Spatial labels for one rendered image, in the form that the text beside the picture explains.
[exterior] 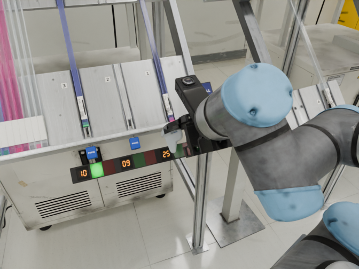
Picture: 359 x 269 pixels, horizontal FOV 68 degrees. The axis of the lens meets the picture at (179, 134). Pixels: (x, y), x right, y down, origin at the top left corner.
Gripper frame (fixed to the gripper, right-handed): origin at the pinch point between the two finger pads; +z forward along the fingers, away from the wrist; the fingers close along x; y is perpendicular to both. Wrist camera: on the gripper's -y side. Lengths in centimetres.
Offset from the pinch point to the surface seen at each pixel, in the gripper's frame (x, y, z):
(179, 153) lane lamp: 0.4, 5.4, 10.9
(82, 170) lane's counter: -25.2, 3.8, 10.9
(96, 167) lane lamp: -21.7, 4.0, 10.9
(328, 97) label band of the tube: 44.3, 0.0, 0.4
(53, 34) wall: -41, -122, 167
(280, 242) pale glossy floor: 49, 55, 54
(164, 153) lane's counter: -3.5, 4.4, 10.9
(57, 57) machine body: -33, -60, 80
